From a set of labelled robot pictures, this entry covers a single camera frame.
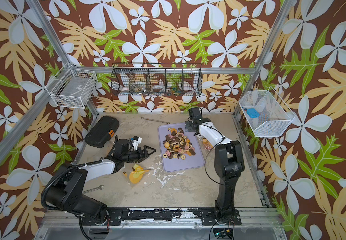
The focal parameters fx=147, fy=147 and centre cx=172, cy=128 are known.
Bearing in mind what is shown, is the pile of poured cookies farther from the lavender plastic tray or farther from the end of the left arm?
the end of the left arm

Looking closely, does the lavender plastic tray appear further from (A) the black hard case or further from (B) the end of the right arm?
(A) the black hard case

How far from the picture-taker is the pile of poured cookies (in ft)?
3.20

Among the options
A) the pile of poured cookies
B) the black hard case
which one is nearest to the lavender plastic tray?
the pile of poured cookies

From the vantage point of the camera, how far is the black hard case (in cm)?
98

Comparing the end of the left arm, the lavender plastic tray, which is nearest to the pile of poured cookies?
the lavender plastic tray

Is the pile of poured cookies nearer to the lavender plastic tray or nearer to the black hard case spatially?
the lavender plastic tray

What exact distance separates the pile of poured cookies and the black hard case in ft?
1.27
